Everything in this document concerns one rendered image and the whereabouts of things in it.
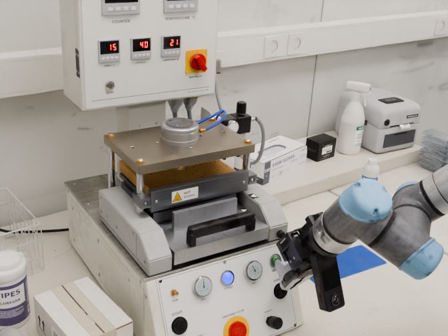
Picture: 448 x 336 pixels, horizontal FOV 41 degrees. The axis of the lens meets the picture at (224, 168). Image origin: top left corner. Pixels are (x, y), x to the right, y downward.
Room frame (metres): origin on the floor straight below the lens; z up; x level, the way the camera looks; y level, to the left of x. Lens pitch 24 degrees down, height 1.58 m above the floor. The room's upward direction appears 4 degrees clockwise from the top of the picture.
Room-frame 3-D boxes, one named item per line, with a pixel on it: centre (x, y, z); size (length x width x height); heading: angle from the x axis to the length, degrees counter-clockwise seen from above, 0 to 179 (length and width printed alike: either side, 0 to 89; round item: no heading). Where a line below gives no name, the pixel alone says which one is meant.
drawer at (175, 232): (1.14, 0.07, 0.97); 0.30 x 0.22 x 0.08; 33
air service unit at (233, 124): (1.41, -0.02, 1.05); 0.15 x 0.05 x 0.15; 123
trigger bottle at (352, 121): (1.96, -0.43, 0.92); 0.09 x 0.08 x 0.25; 66
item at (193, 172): (1.19, 0.09, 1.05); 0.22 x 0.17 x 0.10; 123
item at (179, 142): (1.22, 0.10, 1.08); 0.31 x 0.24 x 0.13; 123
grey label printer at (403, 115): (2.08, -0.55, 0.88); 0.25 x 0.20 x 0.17; 32
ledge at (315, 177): (1.89, -0.31, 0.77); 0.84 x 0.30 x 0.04; 128
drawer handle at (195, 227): (1.03, 0.00, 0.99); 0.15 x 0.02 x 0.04; 123
